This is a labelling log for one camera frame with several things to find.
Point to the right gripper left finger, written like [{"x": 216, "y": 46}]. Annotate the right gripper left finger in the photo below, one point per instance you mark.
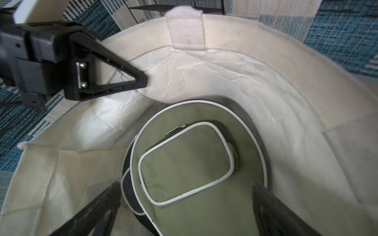
[{"x": 97, "y": 218}]

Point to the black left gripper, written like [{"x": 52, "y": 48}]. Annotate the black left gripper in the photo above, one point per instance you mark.
[{"x": 37, "y": 60}]

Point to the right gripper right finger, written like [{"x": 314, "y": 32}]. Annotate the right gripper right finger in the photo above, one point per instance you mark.
[{"x": 274, "y": 218}]

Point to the olive green paddle cover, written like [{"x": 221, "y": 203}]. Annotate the olive green paddle cover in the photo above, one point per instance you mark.
[{"x": 193, "y": 167}]

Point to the cream canvas tote bag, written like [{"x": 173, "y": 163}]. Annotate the cream canvas tote bag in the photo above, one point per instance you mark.
[{"x": 302, "y": 124}]

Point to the black paddle cover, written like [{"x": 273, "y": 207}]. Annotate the black paddle cover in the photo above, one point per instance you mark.
[{"x": 129, "y": 195}]

